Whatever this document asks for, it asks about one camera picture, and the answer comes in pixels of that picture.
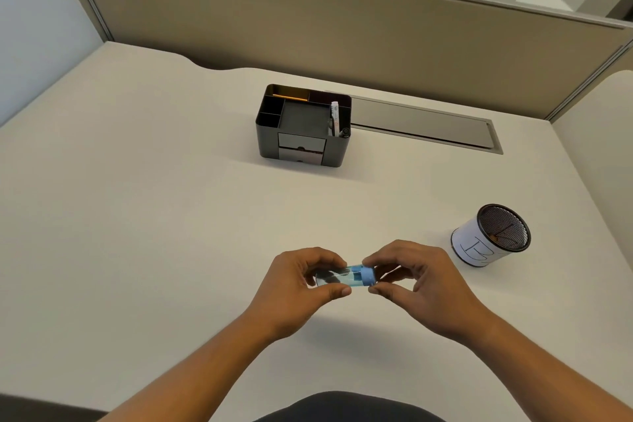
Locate person's left hand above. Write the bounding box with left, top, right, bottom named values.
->
left=246, top=247, right=353, bottom=343

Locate person's right hand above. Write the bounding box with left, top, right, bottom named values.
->
left=362, top=240, right=495, bottom=346

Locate clear blue capped tube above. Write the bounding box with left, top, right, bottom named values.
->
left=315, top=264, right=377, bottom=289

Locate person's right forearm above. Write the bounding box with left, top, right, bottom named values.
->
left=462, top=308, right=633, bottom=422

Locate person's left forearm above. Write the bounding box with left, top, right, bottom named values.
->
left=99, top=310, right=278, bottom=422

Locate mesh pen cup white label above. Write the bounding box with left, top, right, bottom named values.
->
left=450, top=203, right=532, bottom=268

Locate person's dark clothing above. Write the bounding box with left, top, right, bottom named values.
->
left=253, top=390, right=446, bottom=422

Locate black desk organizer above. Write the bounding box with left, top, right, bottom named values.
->
left=255, top=84, right=353, bottom=168

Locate beige desk partition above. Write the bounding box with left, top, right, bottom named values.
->
left=0, top=0, right=633, bottom=122

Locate white side panel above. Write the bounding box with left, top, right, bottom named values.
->
left=0, top=0, right=105, bottom=128

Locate grey cable tray cover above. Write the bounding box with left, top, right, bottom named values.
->
left=350, top=95, right=504, bottom=155

